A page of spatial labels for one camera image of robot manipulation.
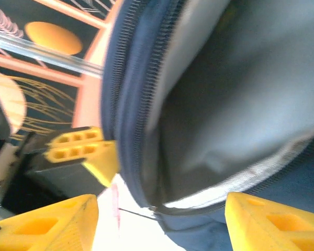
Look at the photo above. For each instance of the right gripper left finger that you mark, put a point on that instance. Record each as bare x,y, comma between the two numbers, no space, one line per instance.
62,230

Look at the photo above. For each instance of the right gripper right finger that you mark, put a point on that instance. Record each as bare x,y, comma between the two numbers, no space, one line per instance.
256,230

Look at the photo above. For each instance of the navy blue student backpack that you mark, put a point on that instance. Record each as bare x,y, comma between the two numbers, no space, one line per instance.
225,104

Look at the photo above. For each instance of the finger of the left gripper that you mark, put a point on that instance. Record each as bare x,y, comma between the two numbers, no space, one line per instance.
102,162
96,133

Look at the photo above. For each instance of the aluminium frame post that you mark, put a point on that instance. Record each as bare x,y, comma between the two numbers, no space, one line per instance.
42,53

